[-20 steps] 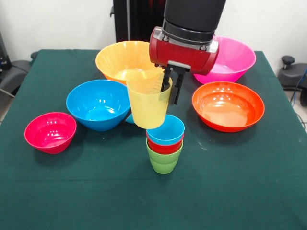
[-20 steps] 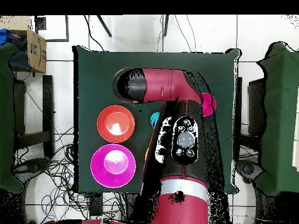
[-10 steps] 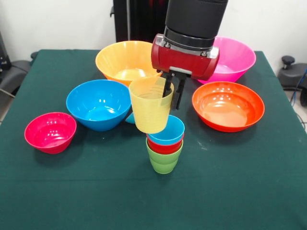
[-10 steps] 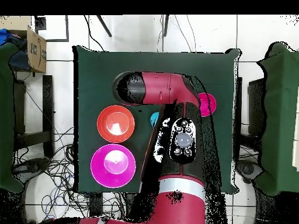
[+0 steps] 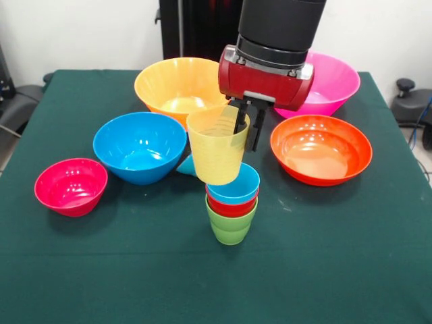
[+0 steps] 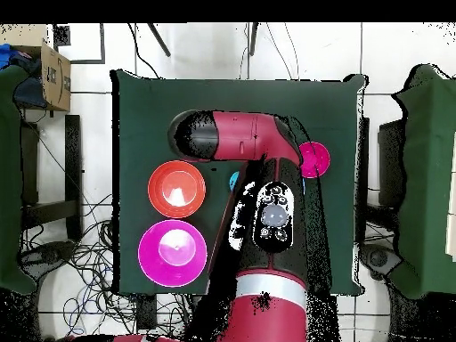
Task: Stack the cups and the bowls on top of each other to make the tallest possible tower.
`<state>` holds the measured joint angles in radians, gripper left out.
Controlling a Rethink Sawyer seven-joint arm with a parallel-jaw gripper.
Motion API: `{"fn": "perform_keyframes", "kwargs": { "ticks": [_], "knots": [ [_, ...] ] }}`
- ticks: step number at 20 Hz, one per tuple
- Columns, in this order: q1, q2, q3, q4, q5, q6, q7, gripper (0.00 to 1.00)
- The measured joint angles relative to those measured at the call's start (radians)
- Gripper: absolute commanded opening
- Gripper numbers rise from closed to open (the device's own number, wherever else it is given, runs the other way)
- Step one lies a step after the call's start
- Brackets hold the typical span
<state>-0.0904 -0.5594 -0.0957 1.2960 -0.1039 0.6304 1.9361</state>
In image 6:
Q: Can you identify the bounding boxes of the black metal frame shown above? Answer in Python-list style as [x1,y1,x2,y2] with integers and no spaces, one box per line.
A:
[20,114,84,243]
[362,117,403,232]

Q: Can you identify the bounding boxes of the black stand leg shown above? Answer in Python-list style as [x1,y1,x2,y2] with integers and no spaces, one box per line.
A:
[145,22,172,58]
[246,22,259,57]

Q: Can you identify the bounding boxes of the shallow red-orange bowl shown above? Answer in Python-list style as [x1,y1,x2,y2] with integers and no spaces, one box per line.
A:
[147,159,207,219]

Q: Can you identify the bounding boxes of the dark green table cloth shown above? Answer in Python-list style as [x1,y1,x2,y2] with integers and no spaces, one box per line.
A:
[110,69,368,297]

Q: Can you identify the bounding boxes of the small crimson bowl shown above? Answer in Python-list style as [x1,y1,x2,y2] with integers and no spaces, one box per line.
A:
[297,141,331,179]

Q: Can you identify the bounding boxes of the large pink bowl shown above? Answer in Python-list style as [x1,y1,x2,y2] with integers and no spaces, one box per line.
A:
[137,219,208,289]

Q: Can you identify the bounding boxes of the green side table cloth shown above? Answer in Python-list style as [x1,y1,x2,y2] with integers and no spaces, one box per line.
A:
[0,63,40,295]
[391,63,456,300]

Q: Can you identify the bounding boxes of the cardboard box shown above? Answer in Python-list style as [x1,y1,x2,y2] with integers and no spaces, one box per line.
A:
[0,23,72,112]

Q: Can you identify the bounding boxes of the dark bag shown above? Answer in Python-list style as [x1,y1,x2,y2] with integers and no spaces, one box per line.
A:
[13,58,49,110]

